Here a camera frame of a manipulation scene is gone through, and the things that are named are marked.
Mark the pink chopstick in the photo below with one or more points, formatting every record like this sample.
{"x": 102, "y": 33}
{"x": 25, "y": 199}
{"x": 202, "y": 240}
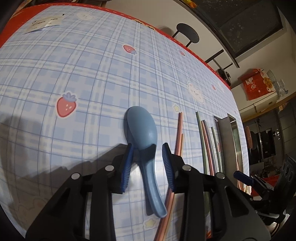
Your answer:
{"x": 182, "y": 144}

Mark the orange chopsticks pair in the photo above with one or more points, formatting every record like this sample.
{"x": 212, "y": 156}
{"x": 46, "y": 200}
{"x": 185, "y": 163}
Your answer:
{"x": 179, "y": 129}

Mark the dark window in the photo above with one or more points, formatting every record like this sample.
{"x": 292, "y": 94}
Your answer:
{"x": 242, "y": 23}

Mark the red printed cloth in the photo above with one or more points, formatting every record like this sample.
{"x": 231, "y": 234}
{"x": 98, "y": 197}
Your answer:
{"x": 254, "y": 84}

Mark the black round chair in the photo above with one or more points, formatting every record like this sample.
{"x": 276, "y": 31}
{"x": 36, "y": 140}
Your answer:
{"x": 187, "y": 32}

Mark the yellow packet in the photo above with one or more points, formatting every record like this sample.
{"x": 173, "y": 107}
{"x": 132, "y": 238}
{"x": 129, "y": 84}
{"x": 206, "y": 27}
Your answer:
{"x": 189, "y": 2}

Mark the white paper card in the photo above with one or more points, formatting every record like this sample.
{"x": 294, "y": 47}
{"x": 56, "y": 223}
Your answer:
{"x": 42, "y": 24}

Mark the green chopstick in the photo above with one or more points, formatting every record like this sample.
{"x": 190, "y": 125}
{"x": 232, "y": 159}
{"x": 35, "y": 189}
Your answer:
{"x": 215, "y": 146}
{"x": 200, "y": 132}

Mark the cream fridge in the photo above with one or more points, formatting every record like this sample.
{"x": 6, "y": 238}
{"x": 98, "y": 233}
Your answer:
{"x": 259, "y": 106}

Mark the blue plastic spoon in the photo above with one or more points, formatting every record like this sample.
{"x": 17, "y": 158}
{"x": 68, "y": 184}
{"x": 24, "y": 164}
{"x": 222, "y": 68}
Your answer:
{"x": 141, "y": 125}

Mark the black oven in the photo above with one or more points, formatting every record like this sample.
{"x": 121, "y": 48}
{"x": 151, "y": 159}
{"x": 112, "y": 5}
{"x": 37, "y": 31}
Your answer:
{"x": 266, "y": 143}

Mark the metal utensil tray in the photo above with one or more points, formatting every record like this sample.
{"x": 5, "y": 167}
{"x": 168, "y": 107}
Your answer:
{"x": 225, "y": 139}

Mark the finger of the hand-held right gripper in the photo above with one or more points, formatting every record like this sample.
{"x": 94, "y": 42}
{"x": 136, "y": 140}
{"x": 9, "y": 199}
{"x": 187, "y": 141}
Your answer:
{"x": 241, "y": 177}

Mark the glass bowl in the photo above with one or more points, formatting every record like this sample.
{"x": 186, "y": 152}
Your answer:
{"x": 271, "y": 75}

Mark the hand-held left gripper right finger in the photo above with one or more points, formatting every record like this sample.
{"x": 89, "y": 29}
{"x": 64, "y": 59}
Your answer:
{"x": 167, "y": 166}

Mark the salmon chopstick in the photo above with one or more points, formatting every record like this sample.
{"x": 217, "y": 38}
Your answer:
{"x": 205, "y": 139}

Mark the blue plaid table mat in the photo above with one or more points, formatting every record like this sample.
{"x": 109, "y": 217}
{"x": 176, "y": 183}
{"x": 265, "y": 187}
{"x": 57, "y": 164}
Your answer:
{"x": 92, "y": 81}

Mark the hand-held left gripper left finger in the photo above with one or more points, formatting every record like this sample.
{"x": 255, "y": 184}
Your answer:
{"x": 128, "y": 166}

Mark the black metal rack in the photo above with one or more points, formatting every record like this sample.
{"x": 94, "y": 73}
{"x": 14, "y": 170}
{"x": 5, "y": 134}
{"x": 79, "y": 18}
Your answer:
{"x": 217, "y": 55}

